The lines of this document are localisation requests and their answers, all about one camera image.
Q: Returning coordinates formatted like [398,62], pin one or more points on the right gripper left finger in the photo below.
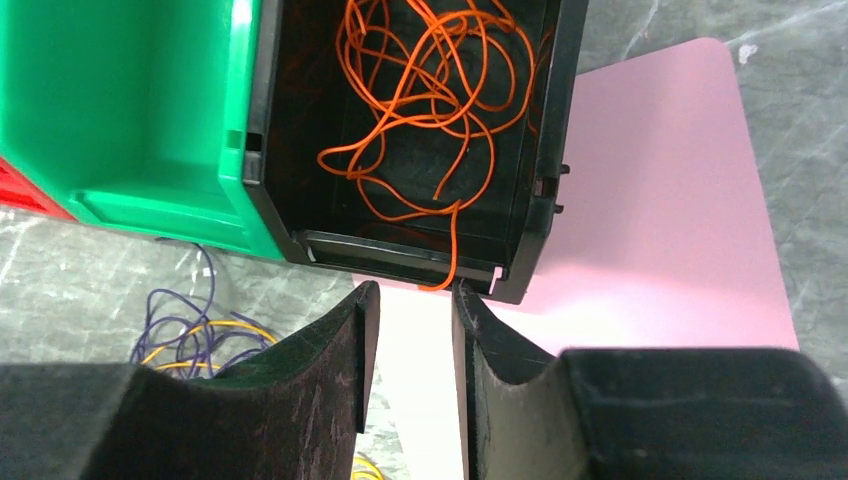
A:
[291,412]

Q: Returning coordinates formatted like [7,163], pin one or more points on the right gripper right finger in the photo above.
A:
[638,413]

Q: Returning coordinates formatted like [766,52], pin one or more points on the black plastic bin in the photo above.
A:
[436,205]

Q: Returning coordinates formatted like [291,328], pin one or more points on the green plastic bin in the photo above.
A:
[134,115]

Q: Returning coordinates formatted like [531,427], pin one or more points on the red plastic bin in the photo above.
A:
[19,192]

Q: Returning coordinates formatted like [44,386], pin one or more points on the pink clipboard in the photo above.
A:
[665,239]

